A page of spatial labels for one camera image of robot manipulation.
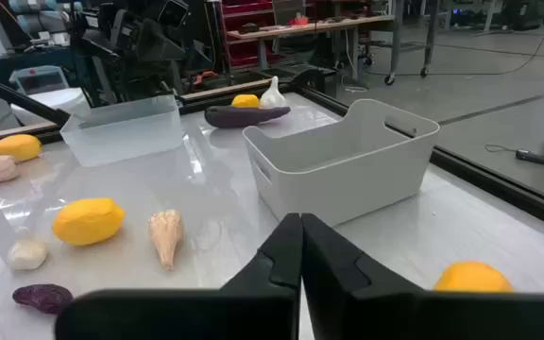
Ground large yellow lemon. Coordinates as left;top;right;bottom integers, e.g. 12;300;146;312
52;197;127;247

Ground metal cart legs with casters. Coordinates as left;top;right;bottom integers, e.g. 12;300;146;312
383;0;441;86

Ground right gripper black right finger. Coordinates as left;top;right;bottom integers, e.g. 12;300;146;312
300;212;544;340

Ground dark purple eggplant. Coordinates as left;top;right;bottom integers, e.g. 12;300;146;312
203;104;292;129

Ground small yellow lemon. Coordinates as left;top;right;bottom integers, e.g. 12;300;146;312
230;93;261;110

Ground white plastic handled basket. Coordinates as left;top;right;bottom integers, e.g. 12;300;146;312
242;97;441;228

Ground orange-yellow lemon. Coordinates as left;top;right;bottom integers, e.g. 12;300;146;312
433;261;515;294

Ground white screen device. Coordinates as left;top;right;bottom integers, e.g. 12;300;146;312
8;64;70;95

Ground round white garlic bulb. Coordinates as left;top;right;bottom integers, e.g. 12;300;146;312
7;226;49;272

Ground white round stool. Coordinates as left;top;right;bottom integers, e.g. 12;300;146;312
9;87;93;128

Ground black diagonal frame strut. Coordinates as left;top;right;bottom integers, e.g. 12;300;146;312
0;69;71;127

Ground white long-stemmed garlic bulb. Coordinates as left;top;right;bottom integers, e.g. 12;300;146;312
258;75;287;111

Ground red shelf unit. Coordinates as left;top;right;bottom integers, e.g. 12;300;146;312
219;0;282;67

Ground grey blue machine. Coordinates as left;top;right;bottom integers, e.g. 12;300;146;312
7;0;84;48

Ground purple sweet potato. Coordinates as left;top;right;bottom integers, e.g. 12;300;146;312
11;283;75;316

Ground translucent plastic bin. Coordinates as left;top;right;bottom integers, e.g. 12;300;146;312
59;93;186;169

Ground wooden workbench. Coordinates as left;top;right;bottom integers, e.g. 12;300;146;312
227;13;396;72

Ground orange hand tool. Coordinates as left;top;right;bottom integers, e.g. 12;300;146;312
194;70;219;86

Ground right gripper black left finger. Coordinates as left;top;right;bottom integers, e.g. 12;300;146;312
54;212;304;340

